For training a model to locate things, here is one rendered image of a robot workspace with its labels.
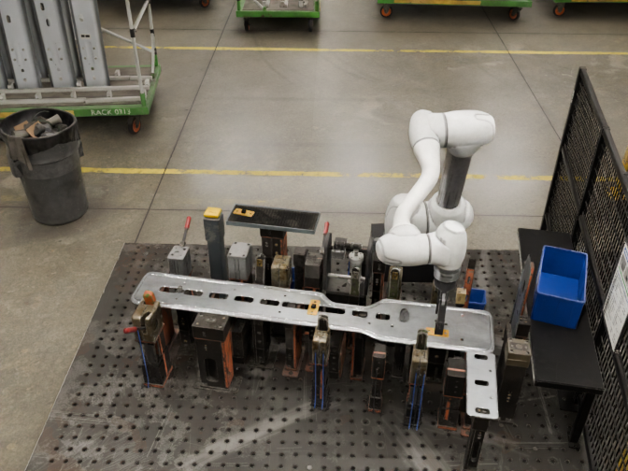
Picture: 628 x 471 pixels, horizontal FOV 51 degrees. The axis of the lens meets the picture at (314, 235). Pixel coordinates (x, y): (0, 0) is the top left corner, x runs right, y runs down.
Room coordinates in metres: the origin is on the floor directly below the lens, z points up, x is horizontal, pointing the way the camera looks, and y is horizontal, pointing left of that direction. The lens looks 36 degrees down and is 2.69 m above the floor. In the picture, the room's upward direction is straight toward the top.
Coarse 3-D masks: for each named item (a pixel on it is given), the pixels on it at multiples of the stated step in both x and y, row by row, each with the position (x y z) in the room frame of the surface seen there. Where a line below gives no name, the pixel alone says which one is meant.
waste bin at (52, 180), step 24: (24, 120) 4.20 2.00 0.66; (48, 120) 4.12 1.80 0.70; (72, 120) 4.17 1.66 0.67; (24, 144) 3.81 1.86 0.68; (48, 144) 3.84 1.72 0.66; (72, 144) 3.98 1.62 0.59; (24, 168) 3.86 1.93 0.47; (48, 168) 3.85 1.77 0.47; (72, 168) 3.97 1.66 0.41; (24, 192) 3.95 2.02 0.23; (48, 192) 3.85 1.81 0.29; (72, 192) 3.94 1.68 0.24; (48, 216) 3.86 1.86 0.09; (72, 216) 3.91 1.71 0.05
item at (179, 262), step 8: (176, 248) 2.19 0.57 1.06; (184, 248) 2.19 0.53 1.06; (168, 256) 2.13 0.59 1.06; (176, 256) 2.13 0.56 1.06; (184, 256) 2.13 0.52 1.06; (176, 264) 2.12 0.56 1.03; (184, 264) 2.12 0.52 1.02; (176, 272) 2.12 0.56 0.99; (184, 272) 2.12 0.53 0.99; (192, 312) 2.14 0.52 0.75; (176, 320) 2.14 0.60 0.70; (192, 320) 2.12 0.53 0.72
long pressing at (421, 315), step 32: (160, 288) 2.01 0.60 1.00; (192, 288) 2.00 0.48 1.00; (224, 288) 2.01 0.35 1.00; (256, 288) 2.01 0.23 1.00; (288, 288) 2.00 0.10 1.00; (288, 320) 1.83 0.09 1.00; (352, 320) 1.83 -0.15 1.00; (384, 320) 1.83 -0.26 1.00; (416, 320) 1.83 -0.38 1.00; (448, 320) 1.83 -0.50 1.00; (480, 320) 1.83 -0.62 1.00
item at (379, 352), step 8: (376, 344) 1.71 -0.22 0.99; (376, 352) 1.67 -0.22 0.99; (384, 352) 1.67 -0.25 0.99; (376, 360) 1.65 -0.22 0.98; (384, 360) 1.64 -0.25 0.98; (376, 368) 1.65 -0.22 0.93; (384, 368) 1.66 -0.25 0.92; (376, 376) 1.64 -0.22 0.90; (376, 384) 1.64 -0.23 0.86; (376, 392) 1.65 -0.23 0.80; (368, 400) 1.70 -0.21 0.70; (376, 400) 1.65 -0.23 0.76; (368, 408) 1.65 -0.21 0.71; (376, 408) 1.65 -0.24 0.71
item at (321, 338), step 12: (324, 336) 1.69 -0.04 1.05; (312, 348) 1.67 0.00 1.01; (324, 348) 1.66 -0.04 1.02; (312, 360) 1.67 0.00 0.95; (324, 360) 1.66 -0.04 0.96; (324, 372) 1.67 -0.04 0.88; (312, 384) 1.68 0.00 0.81; (324, 384) 1.67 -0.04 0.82; (312, 396) 1.68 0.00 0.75; (324, 396) 1.67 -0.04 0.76; (324, 408) 1.66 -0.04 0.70
